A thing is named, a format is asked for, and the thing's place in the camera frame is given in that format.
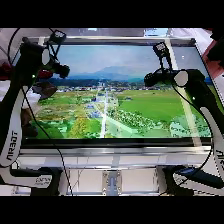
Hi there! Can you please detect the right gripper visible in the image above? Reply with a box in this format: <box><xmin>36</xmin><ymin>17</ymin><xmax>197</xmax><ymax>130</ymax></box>
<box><xmin>143</xmin><ymin>70</ymin><xmax>168</xmax><ymax>88</ymax></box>

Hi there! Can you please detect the dark brown garment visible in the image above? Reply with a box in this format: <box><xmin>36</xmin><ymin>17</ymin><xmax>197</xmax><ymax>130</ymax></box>
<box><xmin>20</xmin><ymin>108</ymin><xmax>40</xmax><ymax>138</ymax></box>

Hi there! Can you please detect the black cable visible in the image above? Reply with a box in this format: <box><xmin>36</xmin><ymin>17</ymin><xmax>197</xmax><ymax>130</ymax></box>
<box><xmin>20</xmin><ymin>84</ymin><xmax>74</xmax><ymax>197</ymax></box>
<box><xmin>159</xmin><ymin>83</ymin><xmax>215</xmax><ymax>197</ymax></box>

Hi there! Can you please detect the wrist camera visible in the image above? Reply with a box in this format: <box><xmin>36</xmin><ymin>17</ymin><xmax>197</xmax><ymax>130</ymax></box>
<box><xmin>45</xmin><ymin>29</ymin><xmax>68</xmax><ymax>64</ymax></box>
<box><xmin>152</xmin><ymin>41</ymin><xmax>174</xmax><ymax>73</ymax></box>

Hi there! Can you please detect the silver frame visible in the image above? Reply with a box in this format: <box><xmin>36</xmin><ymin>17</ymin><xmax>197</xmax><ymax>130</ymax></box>
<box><xmin>9</xmin><ymin>34</ymin><xmax>224</xmax><ymax>197</ymax></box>

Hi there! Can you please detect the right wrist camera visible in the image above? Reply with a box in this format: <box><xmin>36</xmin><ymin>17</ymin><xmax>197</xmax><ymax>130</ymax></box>
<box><xmin>152</xmin><ymin>41</ymin><xmax>174</xmax><ymax>73</ymax></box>

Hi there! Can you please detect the red garment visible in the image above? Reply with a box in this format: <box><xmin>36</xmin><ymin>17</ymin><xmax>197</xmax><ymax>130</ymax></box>
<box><xmin>0</xmin><ymin>59</ymin><xmax>54</xmax><ymax>82</ymax></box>

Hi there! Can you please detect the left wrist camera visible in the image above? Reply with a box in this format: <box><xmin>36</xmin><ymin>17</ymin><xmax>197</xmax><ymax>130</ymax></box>
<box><xmin>45</xmin><ymin>29</ymin><xmax>68</xmax><ymax>64</ymax></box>

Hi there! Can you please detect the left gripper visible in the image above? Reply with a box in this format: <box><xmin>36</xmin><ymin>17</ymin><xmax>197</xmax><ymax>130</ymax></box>
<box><xmin>49</xmin><ymin>61</ymin><xmax>71</xmax><ymax>80</ymax></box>

